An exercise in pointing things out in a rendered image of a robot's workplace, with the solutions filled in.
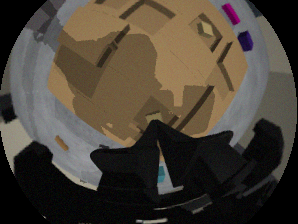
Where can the small tan block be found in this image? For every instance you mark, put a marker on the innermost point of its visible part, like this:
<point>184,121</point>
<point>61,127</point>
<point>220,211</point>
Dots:
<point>153,116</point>
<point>205,30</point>

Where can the small brown flat block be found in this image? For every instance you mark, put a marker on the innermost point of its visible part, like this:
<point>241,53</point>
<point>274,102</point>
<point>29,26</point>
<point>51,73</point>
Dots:
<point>62,144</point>

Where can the tan wooden puzzle board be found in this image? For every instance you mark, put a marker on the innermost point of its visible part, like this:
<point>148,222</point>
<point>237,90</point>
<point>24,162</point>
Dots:
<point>119,60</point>

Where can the magenta rectangular block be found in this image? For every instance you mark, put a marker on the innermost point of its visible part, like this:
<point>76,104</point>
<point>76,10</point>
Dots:
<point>229,11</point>

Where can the teal rectangular block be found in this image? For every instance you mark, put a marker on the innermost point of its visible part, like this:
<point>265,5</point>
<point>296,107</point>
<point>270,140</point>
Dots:
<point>161,175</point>

